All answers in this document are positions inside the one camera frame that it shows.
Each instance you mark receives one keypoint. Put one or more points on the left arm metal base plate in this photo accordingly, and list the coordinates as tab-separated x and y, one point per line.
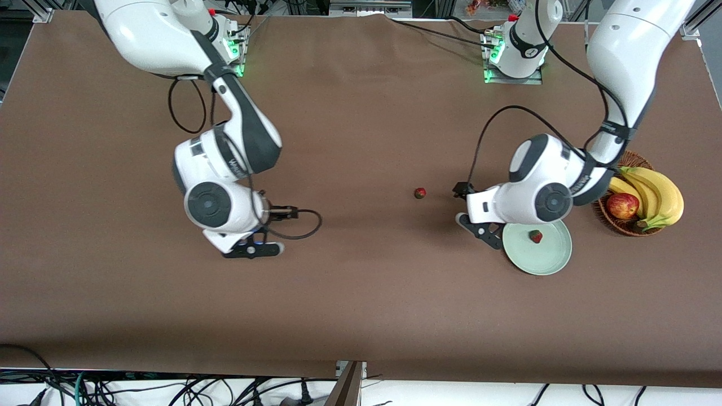
519	81

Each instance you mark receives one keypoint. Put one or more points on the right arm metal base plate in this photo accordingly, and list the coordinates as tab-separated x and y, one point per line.
241	62

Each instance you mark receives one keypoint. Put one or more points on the red strawberry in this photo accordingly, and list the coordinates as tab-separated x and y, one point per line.
535	236
419	193

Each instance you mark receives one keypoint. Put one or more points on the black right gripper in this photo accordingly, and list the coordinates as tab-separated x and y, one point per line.
277	216

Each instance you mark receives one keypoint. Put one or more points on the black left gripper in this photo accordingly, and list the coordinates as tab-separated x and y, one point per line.
463	189

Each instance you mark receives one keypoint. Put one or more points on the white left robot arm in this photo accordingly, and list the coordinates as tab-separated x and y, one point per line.
553	200

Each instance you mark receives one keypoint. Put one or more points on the red apple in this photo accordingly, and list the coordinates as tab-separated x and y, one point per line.
622	206

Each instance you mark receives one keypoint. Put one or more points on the brown wicker basket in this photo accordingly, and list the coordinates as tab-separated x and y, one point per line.
626	228

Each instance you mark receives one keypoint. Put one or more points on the yellow banana bunch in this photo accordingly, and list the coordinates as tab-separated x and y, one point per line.
665	197

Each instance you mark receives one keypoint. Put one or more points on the grey background device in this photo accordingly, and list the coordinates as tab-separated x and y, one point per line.
369	8

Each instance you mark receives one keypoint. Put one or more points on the brown table cover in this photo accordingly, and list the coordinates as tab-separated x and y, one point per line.
361	293

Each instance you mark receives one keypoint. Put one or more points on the pale green round plate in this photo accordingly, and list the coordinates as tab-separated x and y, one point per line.
547	256

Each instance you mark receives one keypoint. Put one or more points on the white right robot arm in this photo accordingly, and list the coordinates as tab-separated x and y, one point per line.
208	203

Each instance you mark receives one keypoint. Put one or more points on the aluminium corner bracket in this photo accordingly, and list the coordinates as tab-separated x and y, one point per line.
696	22

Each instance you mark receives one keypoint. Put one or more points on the aluminium table post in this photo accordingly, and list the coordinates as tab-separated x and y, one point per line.
347	389

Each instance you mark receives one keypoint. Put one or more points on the aluminium frame profile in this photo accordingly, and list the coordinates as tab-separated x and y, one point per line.
42	12

